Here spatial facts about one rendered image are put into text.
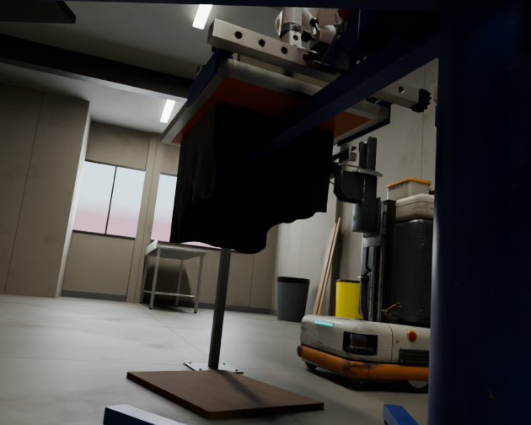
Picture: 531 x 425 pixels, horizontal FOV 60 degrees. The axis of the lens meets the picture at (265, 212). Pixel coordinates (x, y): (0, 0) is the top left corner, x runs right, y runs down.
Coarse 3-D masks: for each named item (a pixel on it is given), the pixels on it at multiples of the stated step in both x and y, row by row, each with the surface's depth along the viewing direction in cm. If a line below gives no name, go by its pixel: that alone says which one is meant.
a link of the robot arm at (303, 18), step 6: (282, 12) 162; (288, 12) 160; (294, 12) 159; (300, 12) 161; (306, 12) 165; (282, 18) 161; (288, 18) 159; (294, 18) 159; (300, 18) 161; (306, 18) 165; (312, 18) 168; (300, 24) 161; (306, 24) 166; (312, 30) 170
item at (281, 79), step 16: (224, 64) 128; (240, 64) 130; (240, 80) 134; (256, 80) 133; (272, 80) 134; (288, 80) 136; (208, 96) 147; (304, 96) 140; (192, 112) 161; (352, 112) 148; (368, 112) 147; (384, 112) 150; (176, 128) 179; (176, 144) 199
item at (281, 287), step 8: (280, 280) 778; (288, 280) 767; (296, 280) 766; (304, 280) 771; (280, 288) 777; (288, 288) 766; (296, 288) 765; (304, 288) 772; (280, 296) 775; (288, 296) 765; (296, 296) 764; (304, 296) 772; (280, 304) 772; (288, 304) 763; (296, 304) 763; (304, 304) 773; (280, 312) 770; (288, 312) 761; (296, 312) 762; (304, 312) 777; (288, 320) 760; (296, 320) 761
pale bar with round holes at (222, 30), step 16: (208, 32) 124; (224, 32) 120; (240, 32) 122; (224, 48) 125; (240, 48) 124; (256, 48) 124; (272, 48) 126; (288, 48) 128; (272, 64) 131; (288, 64) 130; (304, 64) 130; (384, 96) 143; (400, 96) 143; (416, 96) 146
